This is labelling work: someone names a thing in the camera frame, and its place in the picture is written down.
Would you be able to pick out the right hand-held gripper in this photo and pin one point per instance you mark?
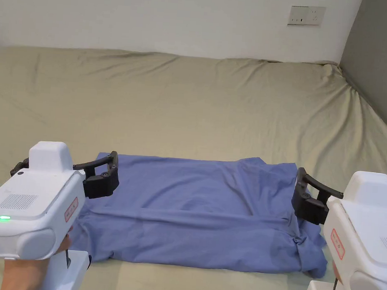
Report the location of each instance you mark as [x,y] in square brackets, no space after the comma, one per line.
[367,239]

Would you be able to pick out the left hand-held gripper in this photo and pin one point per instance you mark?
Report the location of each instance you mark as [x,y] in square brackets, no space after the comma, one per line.
[31,202]

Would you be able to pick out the blue shirt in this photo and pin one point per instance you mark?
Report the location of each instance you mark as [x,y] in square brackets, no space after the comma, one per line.
[194,215]

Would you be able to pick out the person's left hand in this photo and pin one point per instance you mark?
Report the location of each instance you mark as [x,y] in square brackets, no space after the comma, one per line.
[25,277]

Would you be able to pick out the grey padded headboard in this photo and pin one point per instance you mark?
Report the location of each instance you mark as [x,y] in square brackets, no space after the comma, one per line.
[384,66]

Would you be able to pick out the bed with pale green sheet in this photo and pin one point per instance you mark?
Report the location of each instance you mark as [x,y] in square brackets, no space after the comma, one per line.
[197,101]

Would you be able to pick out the white wall socket plate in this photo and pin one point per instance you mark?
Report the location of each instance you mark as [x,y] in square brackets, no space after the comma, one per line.
[306,16]

